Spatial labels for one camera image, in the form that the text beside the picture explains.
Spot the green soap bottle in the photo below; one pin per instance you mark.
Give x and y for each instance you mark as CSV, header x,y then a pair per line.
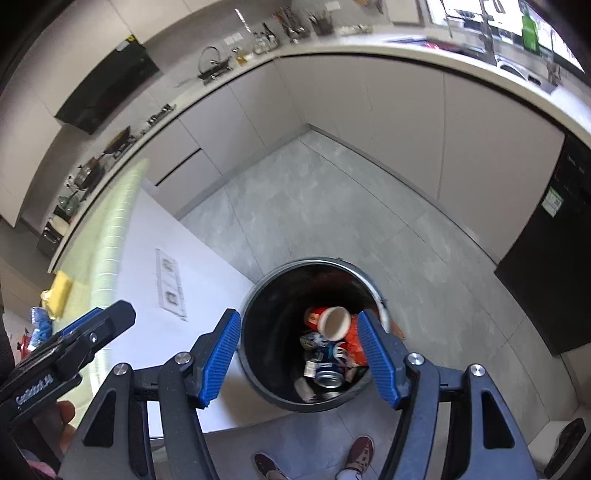
x,y
530,34

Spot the red right shoe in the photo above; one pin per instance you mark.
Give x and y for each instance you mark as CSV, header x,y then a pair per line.
x,y
359,458

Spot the black frying pan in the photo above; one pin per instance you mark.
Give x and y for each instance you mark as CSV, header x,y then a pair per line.
x,y
120,143

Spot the black trash bin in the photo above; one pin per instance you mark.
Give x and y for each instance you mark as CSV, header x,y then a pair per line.
x,y
273,322

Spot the condiment bottles group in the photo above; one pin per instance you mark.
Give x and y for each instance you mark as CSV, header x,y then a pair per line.
x,y
265,40

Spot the black toaster oven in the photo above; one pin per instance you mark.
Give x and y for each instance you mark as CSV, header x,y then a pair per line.
x,y
49,240

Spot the blue soda can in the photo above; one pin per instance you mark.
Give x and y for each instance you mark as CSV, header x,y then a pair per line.
x,y
326,362

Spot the lidded grey pot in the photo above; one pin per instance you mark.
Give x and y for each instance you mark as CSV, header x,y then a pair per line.
x,y
88,174

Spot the black dishwasher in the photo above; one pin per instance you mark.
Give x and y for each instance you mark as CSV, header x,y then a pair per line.
x,y
547,270

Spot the yellow sponge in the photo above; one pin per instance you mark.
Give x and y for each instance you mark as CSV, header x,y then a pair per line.
x,y
56,297

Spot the left hand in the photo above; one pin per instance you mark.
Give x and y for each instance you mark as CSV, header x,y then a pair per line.
x,y
49,436

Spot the red left shoe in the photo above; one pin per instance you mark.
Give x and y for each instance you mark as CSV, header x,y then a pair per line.
x,y
268,468

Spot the red shoe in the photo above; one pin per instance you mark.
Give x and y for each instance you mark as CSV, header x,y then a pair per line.
x,y
359,458
268,468

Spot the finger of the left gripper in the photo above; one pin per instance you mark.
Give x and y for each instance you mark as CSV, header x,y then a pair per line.
x,y
54,368

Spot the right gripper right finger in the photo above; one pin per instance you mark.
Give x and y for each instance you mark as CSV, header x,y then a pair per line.
x,y
484,440

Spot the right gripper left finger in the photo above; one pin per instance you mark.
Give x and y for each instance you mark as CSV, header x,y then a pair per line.
x,y
112,441

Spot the red paper cup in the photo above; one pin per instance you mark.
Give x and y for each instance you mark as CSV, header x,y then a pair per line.
x,y
333,323

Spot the black utensil holder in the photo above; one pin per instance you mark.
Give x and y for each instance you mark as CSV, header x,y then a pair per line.
x,y
321,22

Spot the black range hood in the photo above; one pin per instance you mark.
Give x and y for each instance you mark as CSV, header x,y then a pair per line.
x,y
116,77

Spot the red plastic bag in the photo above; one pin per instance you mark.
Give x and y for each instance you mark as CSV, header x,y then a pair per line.
x,y
353,344

